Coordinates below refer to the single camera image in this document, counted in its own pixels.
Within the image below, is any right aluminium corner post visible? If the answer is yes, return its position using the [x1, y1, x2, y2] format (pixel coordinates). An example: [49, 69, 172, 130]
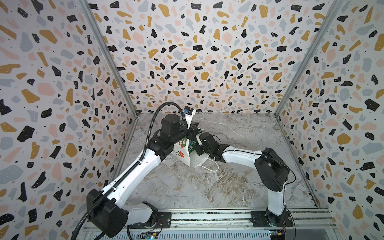
[274, 0, 343, 119]

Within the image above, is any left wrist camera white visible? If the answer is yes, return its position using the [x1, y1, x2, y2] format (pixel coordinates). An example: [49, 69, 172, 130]
[184, 106, 196, 129]

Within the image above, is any aluminium corner post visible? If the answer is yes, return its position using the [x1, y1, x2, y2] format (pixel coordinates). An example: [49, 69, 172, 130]
[274, 0, 343, 119]
[78, 0, 138, 119]

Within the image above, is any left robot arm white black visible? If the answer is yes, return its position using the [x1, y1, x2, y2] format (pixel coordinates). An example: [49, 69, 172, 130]
[86, 109, 198, 239]

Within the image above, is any green candy packet in bag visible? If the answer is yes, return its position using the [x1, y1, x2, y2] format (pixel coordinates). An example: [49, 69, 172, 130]
[179, 138, 198, 153]

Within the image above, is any white paper bag with flower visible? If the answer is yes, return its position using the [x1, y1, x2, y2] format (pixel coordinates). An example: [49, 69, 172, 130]
[172, 137, 219, 173]

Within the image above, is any green circuit board left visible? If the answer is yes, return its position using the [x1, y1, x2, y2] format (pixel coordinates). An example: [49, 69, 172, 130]
[139, 231, 159, 240]

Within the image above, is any circuit board right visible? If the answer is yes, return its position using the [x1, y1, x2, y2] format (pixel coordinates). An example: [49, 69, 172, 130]
[269, 230, 286, 240]

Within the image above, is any black corrugated cable conduit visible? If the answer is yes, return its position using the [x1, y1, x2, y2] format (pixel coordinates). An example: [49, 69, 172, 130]
[70, 101, 186, 240]

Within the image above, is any left aluminium corner post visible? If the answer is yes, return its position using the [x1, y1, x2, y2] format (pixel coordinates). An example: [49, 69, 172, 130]
[78, 0, 138, 119]

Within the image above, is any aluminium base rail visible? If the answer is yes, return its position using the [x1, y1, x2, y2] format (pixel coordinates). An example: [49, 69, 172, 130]
[112, 209, 342, 240]

